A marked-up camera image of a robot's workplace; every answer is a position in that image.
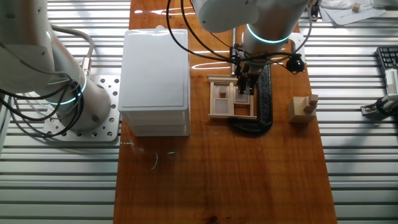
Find thick grey cable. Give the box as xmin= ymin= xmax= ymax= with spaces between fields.
xmin=51 ymin=24 xmax=96 ymax=77

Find wooden compartment tray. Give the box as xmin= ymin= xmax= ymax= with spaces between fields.
xmin=207 ymin=74 xmax=259 ymax=119

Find black C-clamp with steel screw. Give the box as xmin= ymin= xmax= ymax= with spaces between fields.
xmin=228 ymin=27 xmax=274 ymax=135

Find black base cable bundle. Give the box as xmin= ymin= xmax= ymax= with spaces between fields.
xmin=0 ymin=80 xmax=84 ymax=140

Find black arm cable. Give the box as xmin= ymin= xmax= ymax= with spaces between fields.
xmin=165 ymin=0 xmax=313 ymax=68
xmin=180 ymin=0 xmax=243 ymax=62

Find white paper sheets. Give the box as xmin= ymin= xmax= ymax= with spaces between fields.
xmin=320 ymin=0 xmax=388 ymax=26

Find orange wooden board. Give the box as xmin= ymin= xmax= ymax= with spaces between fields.
xmin=113 ymin=0 xmax=338 ymax=224

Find pale wooden block puzzle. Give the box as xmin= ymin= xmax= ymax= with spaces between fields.
xmin=287 ymin=94 xmax=320 ymax=124

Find black clip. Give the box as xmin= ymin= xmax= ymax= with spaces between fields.
xmin=310 ymin=0 xmax=321 ymax=22

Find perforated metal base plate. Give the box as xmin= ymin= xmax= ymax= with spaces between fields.
xmin=42 ymin=74 xmax=121 ymax=143

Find white control box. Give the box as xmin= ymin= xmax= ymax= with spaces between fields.
xmin=117 ymin=25 xmax=192 ymax=138

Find black round cable plug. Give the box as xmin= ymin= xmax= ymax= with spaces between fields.
xmin=285 ymin=54 xmax=306 ymax=75

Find black keyboard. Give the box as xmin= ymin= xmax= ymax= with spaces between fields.
xmin=376 ymin=45 xmax=398 ymax=70

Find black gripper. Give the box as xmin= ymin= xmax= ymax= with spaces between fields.
xmin=236 ymin=62 xmax=261 ymax=96

